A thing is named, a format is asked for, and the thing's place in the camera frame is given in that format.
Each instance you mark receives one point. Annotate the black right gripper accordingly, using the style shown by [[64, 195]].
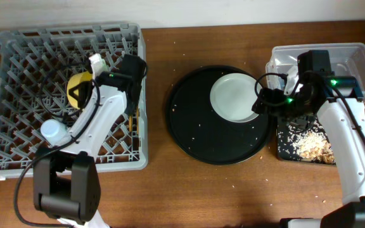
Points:
[[299, 121]]

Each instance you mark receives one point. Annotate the yellow bowl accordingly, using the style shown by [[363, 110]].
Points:
[[80, 77]]

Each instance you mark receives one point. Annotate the food scraps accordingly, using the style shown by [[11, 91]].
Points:
[[312, 145]]

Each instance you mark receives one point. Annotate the blue cup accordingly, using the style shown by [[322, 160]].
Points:
[[55, 132]]

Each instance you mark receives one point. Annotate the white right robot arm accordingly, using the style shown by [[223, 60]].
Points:
[[337, 102]]

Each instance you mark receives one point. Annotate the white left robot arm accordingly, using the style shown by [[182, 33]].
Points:
[[66, 183]]

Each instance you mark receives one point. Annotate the black rectangular bin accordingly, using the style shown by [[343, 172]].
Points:
[[284, 149]]

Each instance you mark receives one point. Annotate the grey lower plate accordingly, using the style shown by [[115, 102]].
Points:
[[246, 119]]

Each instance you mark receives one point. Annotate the white upper plate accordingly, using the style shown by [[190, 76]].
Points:
[[233, 95]]

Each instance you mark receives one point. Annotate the clear plastic bin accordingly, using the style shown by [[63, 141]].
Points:
[[347, 59]]

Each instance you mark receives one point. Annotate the round black tray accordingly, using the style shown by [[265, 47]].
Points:
[[201, 132]]

